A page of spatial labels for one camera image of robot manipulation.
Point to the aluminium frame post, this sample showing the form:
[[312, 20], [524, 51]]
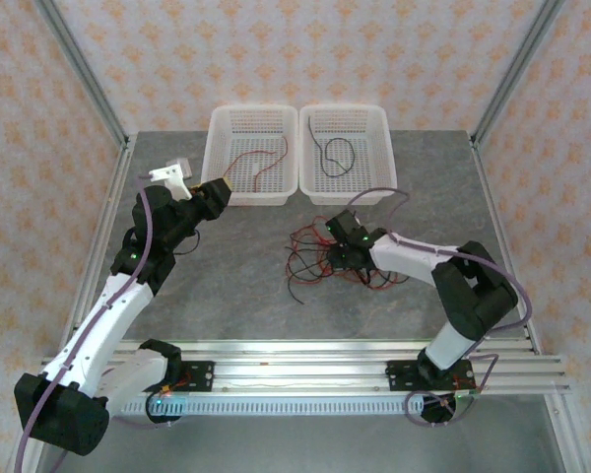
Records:
[[514, 69], [86, 74]]

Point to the white perforated plastic basket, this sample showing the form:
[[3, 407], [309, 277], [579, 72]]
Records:
[[364, 162], [246, 172]]

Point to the black round arm base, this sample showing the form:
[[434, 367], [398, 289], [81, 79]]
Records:
[[165, 409], [443, 406]]

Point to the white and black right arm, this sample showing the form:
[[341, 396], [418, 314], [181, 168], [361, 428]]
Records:
[[404, 258]]

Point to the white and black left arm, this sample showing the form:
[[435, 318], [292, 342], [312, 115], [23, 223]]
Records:
[[103, 325]]

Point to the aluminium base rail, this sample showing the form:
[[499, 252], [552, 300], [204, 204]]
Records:
[[300, 364]]

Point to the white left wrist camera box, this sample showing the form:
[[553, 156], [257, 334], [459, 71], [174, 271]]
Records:
[[175, 177]]

